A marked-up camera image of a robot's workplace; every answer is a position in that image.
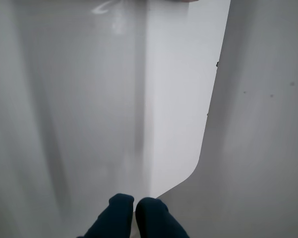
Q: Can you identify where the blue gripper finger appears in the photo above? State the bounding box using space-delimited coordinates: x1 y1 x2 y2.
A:
83 193 135 238
135 197 189 238

